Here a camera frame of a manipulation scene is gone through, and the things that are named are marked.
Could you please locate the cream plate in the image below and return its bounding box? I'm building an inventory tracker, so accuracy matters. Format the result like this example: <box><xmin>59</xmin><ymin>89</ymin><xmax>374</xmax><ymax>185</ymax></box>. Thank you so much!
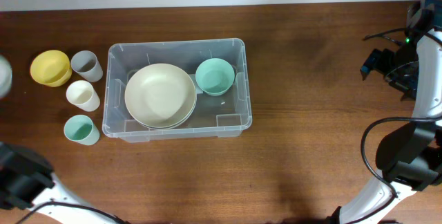
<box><xmin>137</xmin><ymin>97</ymin><xmax>198</xmax><ymax>130</ymax></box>
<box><xmin>124</xmin><ymin>64</ymin><xmax>197</xmax><ymax>127</ymax></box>

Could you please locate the mint green cup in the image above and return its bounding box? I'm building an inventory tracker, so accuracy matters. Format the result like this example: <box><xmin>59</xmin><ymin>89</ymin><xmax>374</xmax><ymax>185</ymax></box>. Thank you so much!
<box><xmin>64</xmin><ymin>115</ymin><xmax>100</xmax><ymax>146</ymax></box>

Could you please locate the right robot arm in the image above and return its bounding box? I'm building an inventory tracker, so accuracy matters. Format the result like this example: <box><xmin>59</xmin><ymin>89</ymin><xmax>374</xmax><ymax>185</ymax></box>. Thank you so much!
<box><xmin>325</xmin><ymin>0</ymin><xmax>441</xmax><ymax>224</ymax></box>

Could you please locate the white bowl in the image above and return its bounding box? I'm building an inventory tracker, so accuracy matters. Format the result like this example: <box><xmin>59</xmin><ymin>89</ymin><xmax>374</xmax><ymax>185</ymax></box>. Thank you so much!
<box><xmin>0</xmin><ymin>55</ymin><xmax>12</xmax><ymax>98</ymax></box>

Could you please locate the grey cup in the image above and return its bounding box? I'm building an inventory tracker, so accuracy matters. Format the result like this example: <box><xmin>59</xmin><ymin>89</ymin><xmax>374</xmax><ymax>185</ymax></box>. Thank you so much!
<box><xmin>70</xmin><ymin>50</ymin><xmax>103</xmax><ymax>82</ymax></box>

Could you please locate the clear plastic storage container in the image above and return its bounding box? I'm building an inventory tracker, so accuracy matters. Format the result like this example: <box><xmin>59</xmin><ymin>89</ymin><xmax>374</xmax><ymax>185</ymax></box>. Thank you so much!
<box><xmin>102</xmin><ymin>38</ymin><xmax>252</xmax><ymax>143</ymax></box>

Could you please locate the mint green bowl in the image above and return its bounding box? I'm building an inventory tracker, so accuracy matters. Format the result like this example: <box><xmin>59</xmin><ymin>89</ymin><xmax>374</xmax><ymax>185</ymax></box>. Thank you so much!
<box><xmin>195</xmin><ymin>58</ymin><xmax>236</xmax><ymax>96</ymax></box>

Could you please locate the cream cup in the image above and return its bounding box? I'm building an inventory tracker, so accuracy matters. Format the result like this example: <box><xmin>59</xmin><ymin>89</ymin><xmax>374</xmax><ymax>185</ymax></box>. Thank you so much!
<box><xmin>66</xmin><ymin>80</ymin><xmax>100</xmax><ymax>112</ymax></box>

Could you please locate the yellow bowl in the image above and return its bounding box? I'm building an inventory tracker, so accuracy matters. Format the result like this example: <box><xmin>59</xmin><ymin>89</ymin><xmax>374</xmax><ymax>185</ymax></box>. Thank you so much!
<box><xmin>30</xmin><ymin>50</ymin><xmax>73</xmax><ymax>87</ymax></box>

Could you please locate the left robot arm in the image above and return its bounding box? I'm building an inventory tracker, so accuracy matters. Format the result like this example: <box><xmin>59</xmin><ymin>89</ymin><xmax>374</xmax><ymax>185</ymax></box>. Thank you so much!
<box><xmin>1</xmin><ymin>142</ymin><xmax>127</xmax><ymax>224</ymax></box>

